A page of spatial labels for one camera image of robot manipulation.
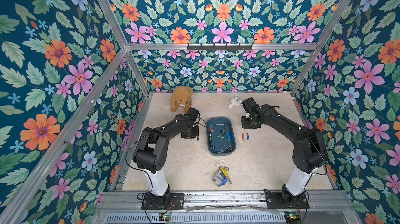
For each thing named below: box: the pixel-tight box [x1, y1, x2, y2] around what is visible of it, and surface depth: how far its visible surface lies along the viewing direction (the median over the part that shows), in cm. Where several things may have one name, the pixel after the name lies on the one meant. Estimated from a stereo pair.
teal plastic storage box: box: [205, 116, 237, 157], surface depth 96 cm
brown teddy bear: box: [170, 85, 194, 115], surface depth 98 cm
